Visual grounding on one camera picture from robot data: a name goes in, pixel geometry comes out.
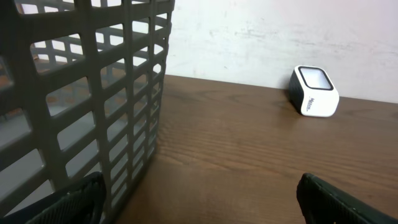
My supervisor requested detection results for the grey plastic basket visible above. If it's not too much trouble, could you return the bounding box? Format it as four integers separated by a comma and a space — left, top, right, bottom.
1, 1, 175, 223

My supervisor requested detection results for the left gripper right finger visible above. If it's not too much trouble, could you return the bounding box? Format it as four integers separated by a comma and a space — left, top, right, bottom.
296, 173, 397, 224

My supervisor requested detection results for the white barcode scanner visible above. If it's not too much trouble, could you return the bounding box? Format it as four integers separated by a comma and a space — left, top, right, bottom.
288, 65, 340, 117

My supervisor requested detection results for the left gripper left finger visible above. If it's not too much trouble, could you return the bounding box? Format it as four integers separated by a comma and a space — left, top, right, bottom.
1, 172, 106, 224

